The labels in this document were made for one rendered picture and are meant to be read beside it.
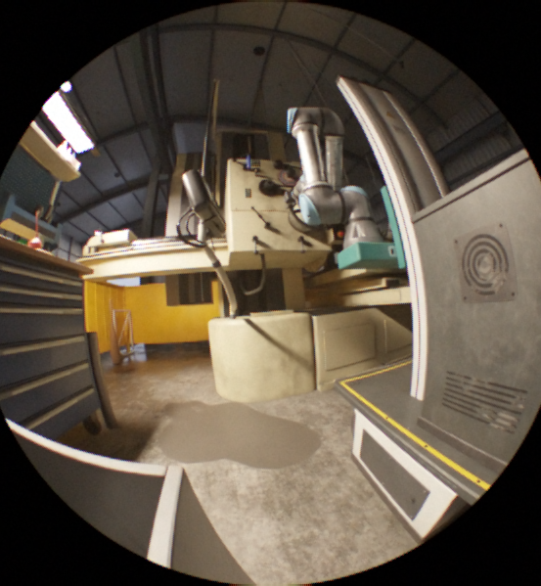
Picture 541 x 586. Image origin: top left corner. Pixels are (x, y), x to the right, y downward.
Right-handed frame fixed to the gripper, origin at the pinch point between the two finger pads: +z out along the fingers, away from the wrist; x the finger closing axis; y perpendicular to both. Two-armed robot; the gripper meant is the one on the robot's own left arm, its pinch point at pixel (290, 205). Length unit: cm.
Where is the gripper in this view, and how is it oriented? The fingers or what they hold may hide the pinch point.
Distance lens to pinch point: 128.2
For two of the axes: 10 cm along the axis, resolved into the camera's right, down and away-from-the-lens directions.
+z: -2.3, 0.9, 9.7
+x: -9.5, 1.9, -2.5
